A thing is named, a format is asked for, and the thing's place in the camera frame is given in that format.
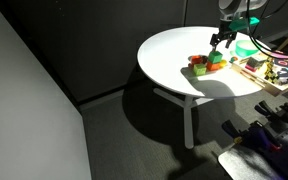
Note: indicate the blue white block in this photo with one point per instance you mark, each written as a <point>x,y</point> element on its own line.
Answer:
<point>286,76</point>

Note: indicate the pink block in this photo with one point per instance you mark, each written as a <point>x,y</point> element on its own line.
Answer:
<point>279,55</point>

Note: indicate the wooden furniture leg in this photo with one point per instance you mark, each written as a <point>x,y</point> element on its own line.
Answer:
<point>285,42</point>

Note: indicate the red toy tomato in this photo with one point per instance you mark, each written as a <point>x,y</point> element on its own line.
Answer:
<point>196,59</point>

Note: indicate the dark cube with pink edge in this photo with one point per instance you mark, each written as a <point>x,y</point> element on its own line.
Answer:
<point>254,63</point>

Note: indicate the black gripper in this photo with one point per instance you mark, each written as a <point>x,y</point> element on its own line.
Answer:
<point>224,28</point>

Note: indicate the small dark red ball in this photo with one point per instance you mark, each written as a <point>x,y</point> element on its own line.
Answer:
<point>204,59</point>

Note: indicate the white table base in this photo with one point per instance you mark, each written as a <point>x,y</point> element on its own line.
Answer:
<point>188,120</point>

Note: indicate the light green wooden block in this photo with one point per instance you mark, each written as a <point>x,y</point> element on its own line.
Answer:
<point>199,69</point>

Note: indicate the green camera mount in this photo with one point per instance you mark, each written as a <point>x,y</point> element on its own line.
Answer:
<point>242,24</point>

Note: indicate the wooden crate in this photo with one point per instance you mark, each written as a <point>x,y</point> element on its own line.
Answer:
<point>250,77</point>

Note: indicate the yellow black checkered toy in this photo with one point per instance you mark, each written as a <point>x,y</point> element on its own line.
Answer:
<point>270,72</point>

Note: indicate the small orange green toy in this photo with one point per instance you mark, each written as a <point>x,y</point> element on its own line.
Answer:
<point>233,59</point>

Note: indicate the grey metal plate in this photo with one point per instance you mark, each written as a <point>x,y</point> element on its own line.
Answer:
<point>247,163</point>

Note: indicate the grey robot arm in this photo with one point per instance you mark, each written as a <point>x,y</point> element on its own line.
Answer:
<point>232,6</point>

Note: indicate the green plastic bowl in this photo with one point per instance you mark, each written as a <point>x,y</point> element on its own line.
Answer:
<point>244,49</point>

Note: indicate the purple clamp with orange trigger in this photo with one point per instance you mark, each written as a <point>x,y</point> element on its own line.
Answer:
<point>257,133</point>

